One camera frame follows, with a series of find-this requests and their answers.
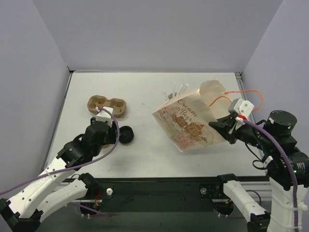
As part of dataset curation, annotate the paper takeout bag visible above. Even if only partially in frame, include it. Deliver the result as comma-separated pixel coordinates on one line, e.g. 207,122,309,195
153,80,233,152

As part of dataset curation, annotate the stack of brown paper cups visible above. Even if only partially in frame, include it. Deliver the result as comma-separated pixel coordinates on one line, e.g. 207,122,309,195
101,144,110,149

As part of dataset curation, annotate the white straw holder cup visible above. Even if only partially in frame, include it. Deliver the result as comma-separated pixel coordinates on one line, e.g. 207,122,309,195
168,92,178,100

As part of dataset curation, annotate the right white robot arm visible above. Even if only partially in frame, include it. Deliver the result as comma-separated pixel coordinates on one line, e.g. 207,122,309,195
209,110,309,232

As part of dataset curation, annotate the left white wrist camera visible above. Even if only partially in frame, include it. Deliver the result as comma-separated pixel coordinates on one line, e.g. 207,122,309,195
95,107,114,126

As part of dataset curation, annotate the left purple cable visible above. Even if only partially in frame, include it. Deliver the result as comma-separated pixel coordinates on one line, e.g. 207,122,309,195
0,107,120,196

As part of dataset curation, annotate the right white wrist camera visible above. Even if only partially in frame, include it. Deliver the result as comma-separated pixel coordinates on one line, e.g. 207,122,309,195
228,98,254,119

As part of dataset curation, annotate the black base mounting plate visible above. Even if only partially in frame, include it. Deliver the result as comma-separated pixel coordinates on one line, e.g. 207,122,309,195
69,177,242,218

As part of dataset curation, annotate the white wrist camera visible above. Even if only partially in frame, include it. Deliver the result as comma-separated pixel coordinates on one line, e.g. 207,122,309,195
95,107,114,126
228,98,254,119

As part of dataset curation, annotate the brown cardboard cup carrier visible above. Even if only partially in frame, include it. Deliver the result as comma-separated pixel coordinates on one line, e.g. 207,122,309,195
87,95,126,118

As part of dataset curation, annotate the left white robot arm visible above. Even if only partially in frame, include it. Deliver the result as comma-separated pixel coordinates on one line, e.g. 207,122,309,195
0,118,120,232

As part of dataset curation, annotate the stack of black lids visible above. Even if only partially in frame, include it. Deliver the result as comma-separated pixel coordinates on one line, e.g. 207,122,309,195
119,126,134,144

